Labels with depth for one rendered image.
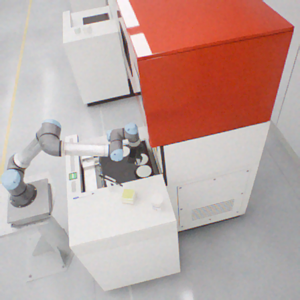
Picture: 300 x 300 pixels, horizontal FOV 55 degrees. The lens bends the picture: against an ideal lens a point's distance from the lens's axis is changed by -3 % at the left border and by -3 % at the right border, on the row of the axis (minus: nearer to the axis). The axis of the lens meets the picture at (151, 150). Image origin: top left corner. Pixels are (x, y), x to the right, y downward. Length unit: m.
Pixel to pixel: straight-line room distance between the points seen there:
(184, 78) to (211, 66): 0.14
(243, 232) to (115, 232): 1.40
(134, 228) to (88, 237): 0.27
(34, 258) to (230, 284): 1.71
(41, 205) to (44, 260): 0.92
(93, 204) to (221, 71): 1.07
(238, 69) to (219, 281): 1.72
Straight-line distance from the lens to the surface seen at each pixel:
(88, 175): 2.11
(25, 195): 2.12
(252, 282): 2.65
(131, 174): 2.01
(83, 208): 1.86
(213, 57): 1.43
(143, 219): 1.74
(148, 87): 1.41
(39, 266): 2.92
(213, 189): 2.24
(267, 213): 2.93
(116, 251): 1.91
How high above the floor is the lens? 2.49
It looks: 49 degrees down
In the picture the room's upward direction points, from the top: 9 degrees counter-clockwise
